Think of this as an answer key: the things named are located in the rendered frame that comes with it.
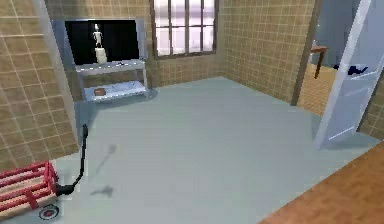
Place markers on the grey television stand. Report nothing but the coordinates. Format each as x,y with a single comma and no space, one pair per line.
113,87

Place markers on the brown framed window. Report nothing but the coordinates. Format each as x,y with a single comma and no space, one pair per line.
185,26

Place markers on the brown book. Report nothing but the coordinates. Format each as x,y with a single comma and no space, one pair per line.
99,92

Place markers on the black television set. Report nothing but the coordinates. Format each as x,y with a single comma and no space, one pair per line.
113,40

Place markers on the white statuette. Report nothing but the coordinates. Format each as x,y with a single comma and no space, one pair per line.
100,50

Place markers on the brown wooden table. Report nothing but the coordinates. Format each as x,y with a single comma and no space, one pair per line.
319,55

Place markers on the white room door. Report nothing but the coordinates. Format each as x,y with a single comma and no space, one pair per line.
353,90

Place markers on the red toy wagon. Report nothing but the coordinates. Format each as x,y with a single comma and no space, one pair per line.
30,186

